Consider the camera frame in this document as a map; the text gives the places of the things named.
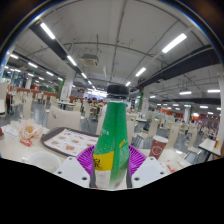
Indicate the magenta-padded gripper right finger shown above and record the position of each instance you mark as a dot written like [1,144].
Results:
[148,170]

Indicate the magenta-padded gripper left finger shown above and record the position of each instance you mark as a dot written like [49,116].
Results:
[71,170]

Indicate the green plastic drink bottle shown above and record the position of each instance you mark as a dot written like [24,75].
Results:
[111,133]

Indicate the red paper cup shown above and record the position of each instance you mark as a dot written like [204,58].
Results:
[158,148]

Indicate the dark brown food tray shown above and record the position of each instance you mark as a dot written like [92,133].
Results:
[66,140]

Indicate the group of beige chairs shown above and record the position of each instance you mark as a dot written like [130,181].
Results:
[151,126]

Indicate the red white snack packet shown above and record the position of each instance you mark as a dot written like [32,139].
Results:
[25,142]

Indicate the clear plastic food bag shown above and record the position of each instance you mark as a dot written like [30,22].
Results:
[30,129]

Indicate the beige neighbouring table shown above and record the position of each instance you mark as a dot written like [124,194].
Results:
[208,145]

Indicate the person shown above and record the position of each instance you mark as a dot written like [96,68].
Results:
[103,109]

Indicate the white paper sheet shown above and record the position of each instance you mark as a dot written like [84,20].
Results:
[11,130]

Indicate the ceiling air conditioner unit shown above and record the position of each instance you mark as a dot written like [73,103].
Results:
[90,60]

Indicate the group of ceiling lights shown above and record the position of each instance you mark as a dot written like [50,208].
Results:
[174,42]

